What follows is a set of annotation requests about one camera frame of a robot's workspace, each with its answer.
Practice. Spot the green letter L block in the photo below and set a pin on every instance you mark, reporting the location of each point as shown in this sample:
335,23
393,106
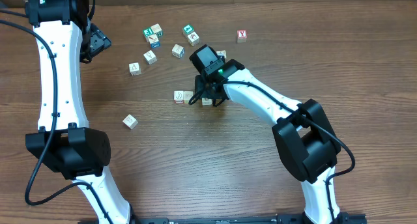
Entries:
178,97

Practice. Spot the red letter Y block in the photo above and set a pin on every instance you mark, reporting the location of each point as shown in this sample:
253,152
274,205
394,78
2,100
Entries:
242,36

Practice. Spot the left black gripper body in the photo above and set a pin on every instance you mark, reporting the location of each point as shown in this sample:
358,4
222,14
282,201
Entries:
95,43

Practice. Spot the wooden block barrel picture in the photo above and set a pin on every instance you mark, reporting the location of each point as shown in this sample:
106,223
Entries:
206,101

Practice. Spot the green number four block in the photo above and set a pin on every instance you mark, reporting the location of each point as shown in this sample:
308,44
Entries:
187,29

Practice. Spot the wooden block number side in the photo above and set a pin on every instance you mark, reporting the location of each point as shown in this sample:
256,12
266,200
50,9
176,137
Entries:
157,30

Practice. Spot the wooden block text top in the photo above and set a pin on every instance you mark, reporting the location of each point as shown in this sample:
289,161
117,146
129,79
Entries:
150,57

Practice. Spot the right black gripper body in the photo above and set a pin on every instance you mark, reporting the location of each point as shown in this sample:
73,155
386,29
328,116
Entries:
204,90

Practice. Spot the plain wooden block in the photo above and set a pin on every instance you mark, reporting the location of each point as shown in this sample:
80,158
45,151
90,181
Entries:
222,53

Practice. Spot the small wooden picture block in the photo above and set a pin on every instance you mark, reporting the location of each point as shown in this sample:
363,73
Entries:
187,96

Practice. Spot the wooden block blue side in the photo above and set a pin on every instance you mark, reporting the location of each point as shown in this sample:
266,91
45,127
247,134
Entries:
178,51

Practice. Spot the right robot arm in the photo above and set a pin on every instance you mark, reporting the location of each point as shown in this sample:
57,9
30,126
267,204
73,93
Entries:
306,143

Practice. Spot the wooden block red picture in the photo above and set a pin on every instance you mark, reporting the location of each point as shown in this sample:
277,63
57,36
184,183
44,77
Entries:
130,122

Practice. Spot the wooden block brown picture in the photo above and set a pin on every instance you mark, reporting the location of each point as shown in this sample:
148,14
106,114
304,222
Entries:
193,38

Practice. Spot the green letter wooden block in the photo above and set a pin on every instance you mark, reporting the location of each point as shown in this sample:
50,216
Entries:
147,33

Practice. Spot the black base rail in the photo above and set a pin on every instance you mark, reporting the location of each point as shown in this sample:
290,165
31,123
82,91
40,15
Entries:
343,218

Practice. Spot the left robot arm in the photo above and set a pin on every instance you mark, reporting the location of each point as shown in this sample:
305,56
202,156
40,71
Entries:
64,142

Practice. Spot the wooden block pencil picture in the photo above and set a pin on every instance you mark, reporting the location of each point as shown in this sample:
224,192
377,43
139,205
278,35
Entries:
154,41

